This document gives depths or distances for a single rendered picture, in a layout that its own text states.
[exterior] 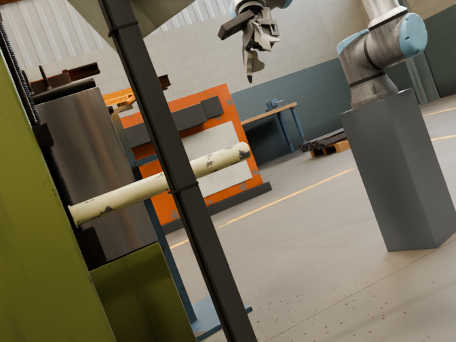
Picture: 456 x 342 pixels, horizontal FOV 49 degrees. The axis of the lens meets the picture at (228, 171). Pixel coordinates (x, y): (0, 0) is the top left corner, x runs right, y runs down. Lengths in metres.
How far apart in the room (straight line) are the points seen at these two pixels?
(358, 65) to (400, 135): 0.31
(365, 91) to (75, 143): 1.15
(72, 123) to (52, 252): 0.42
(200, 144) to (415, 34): 3.56
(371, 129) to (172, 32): 8.01
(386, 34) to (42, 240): 1.38
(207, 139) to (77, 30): 4.86
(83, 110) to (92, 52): 8.08
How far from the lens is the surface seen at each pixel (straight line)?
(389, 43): 1.95
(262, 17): 1.47
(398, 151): 1.99
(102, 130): 1.38
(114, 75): 9.38
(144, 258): 1.38
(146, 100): 0.95
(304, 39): 10.77
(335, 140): 6.88
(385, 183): 2.06
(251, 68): 1.44
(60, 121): 1.37
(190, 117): 5.05
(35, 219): 1.07
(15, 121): 1.09
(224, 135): 5.31
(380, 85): 2.04
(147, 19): 1.06
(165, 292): 1.41
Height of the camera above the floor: 0.66
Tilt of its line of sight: 3 degrees down
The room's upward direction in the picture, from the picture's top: 21 degrees counter-clockwise
